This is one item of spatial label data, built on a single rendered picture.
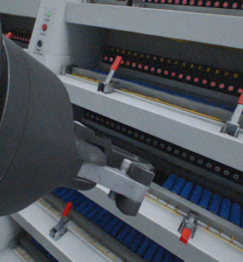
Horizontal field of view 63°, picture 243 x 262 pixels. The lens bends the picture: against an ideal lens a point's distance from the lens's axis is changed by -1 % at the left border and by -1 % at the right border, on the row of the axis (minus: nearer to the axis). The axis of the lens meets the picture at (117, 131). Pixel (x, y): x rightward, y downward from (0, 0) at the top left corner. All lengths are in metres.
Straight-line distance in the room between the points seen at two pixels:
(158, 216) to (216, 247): 0.11
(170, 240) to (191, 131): 0.20
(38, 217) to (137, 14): 0.56
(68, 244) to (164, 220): 0.26
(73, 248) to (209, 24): 0.56
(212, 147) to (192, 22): 0.23
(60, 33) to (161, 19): 0.27
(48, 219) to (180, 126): 0.43
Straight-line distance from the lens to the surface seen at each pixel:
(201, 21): 0.42
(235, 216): 0.48
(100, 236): 0.56
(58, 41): 0.59
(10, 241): 0.79
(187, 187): 0.49
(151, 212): 0.42
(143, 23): 0.46
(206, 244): 0.42
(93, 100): 0.46
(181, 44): 0.63
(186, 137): 0.38
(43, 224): 0.61
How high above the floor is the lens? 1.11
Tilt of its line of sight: 8 degrees down
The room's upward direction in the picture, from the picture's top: 19 degrees clockwise
